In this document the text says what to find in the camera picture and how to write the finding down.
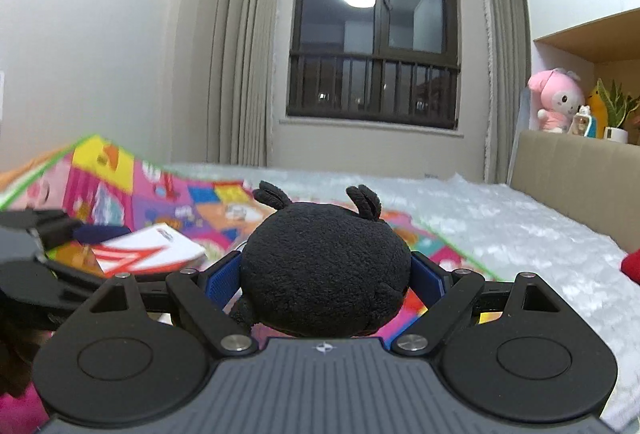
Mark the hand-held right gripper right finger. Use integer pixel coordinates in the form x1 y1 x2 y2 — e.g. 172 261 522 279
390 250 558 357

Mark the yellow plush toy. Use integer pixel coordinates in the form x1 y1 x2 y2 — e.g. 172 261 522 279
586 87 608 127

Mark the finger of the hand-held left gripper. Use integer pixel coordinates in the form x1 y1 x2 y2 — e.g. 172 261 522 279
30 259 109 308
0 208 132 250

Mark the beige padded headboard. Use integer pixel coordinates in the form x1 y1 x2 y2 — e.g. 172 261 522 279
507 129 640 252

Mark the small white toy figure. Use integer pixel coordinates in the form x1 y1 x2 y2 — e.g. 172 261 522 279
567 104 598 138

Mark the black plush toy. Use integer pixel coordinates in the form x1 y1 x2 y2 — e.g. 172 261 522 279
235 181 413 336

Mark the beige curtain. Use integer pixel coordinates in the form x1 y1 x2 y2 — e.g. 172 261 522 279
206 0 301 167
475 0 533 185

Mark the red and white packet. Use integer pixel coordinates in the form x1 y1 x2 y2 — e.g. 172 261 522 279
82 223 207 277

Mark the pink plush rabbit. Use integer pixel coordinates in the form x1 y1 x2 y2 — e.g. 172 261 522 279
527 68 586 133

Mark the pale upright panel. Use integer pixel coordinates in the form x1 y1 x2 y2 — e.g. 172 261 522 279
507 87 538 185

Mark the dark framed window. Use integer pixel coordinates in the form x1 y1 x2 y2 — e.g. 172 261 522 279
286 0 461 131

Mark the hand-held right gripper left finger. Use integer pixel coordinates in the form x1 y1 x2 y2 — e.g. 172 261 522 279
90 250 258 357

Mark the red cloth bag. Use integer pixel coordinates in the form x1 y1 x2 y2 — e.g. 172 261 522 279
620 250 640 287

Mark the white bedspread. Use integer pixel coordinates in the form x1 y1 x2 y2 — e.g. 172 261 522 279
165 161 640 430

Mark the wooden shelf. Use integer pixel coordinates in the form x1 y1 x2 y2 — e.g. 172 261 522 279
532 7 640 65

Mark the colourful cartoon play mat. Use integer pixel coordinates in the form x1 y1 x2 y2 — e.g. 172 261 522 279
0 134 506 434

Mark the green potted plant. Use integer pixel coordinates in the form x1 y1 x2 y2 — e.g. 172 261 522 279
595 78 640 144

